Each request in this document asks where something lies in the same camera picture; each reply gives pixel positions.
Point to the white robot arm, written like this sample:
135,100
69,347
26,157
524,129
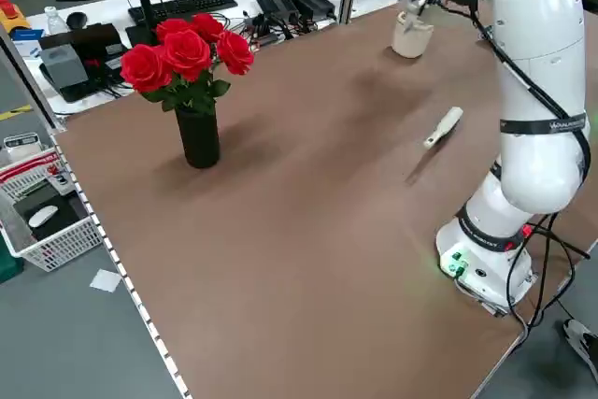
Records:
537,44

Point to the cream hand brush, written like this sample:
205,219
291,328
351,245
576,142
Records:
444,128

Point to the black keyboard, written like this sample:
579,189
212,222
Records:
187,4

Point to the red rose bouquet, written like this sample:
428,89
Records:
187,51

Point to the black cylindrical vase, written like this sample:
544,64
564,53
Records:
198,142

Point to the black rectangular box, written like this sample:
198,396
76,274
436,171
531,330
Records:
89,39

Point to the black computer mouse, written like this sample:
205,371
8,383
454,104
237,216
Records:
77,19

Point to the clear water bottle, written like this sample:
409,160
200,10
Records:
55,20

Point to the grey box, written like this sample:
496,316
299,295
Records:
63,67

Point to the blue and white carton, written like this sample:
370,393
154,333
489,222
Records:
28,44

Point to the black mouse pad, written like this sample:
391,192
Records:
67,212

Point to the small white scale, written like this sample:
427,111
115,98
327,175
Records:
21,144

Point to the white paper sheet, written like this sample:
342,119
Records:
106,280

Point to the white computer mouse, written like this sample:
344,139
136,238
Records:
43,216

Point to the white plastic basket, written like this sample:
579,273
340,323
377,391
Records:
51,254

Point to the aluminium table edge rail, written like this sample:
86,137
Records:
150,324

